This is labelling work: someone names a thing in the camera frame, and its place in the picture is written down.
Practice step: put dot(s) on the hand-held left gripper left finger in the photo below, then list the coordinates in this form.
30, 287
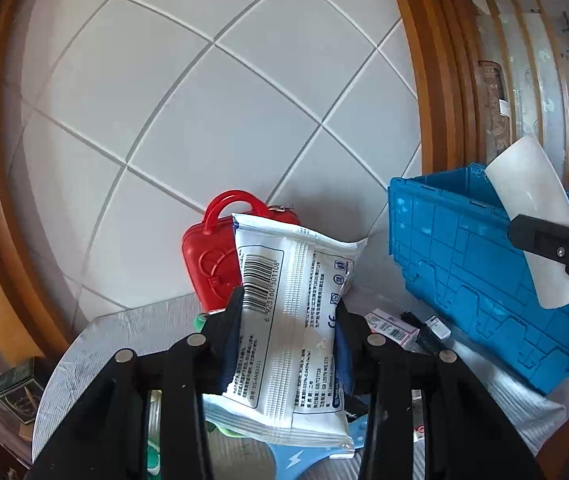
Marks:
224, 340

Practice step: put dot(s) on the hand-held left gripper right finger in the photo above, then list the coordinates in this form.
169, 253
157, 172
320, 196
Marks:
359, 340

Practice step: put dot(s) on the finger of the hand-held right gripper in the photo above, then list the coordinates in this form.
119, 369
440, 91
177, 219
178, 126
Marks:
544, 237

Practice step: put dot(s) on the white paper roll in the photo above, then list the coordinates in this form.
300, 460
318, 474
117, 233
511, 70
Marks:
529, 185

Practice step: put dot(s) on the white wipes packet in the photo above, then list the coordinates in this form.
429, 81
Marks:
289, 335

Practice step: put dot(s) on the blue plastic crate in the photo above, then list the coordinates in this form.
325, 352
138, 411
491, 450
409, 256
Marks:
464, 270

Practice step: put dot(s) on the grey ribbed desktop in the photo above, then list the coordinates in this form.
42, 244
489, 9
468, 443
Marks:
114, 330

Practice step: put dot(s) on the pink white box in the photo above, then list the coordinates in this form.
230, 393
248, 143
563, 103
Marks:
389, 325

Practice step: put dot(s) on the black item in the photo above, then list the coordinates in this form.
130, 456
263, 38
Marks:
424, 342

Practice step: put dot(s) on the red toy suitcase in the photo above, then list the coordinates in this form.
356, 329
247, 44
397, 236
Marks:
209, 270

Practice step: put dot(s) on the tiny white box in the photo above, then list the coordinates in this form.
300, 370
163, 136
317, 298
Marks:
437, 327

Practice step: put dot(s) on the blue boomerang toy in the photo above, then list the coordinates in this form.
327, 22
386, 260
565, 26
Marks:
289, 465

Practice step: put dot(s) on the rolled patterned carpet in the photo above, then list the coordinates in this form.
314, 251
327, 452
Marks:
494, 90

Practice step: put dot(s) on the black tin box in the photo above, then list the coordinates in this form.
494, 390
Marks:
19, 395

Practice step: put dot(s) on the wooden wall frame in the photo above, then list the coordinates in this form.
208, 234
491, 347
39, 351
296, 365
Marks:
439, 85

